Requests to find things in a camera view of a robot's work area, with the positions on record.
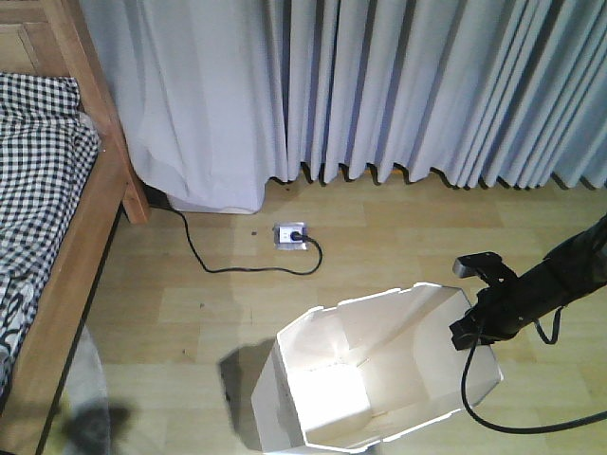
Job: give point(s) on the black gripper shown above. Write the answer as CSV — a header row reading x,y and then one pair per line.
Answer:
x,y
483,323

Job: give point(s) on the white plastic trash bin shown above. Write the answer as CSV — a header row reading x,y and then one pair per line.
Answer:
x,y
368,370

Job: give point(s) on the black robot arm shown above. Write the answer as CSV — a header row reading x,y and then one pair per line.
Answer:
x,y
573,269

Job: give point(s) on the floor power outlet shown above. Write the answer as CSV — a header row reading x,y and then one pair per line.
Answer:
x,y
290,235

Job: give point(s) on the light grey curtain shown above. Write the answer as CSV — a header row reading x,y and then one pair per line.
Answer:
x,y
218,97

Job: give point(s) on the round grey rug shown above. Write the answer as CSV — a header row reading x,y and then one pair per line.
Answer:
x,y
81,423

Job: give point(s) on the black white checkered bedsheet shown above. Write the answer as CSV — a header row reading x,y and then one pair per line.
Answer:
x,y
48,149

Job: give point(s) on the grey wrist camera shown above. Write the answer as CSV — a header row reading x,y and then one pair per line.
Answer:
x,y
488,266

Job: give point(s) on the wooden bed frame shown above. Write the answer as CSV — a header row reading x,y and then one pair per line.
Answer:
x,y
51,38

